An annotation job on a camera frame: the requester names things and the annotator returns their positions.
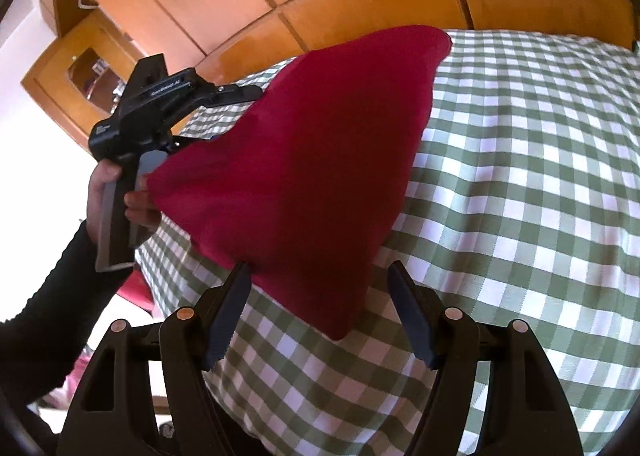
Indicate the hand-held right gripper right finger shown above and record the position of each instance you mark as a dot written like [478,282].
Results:
[410,311]

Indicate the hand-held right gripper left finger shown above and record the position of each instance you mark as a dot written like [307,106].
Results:
[231,306]

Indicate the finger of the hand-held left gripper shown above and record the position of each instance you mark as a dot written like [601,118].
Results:
[195,138]
[240,93]

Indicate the maroon embroidered sweater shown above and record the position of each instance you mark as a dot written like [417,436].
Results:
[310,171]

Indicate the person's left forearm black sleeve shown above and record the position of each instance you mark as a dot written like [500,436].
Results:
[55,316]

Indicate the person's left hand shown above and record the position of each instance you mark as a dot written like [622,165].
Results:
[142,208]

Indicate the wooden cabinet with glass door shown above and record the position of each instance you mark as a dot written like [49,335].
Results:
[75,76]

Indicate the green white checked bedsheet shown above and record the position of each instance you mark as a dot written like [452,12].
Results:
[525,196]

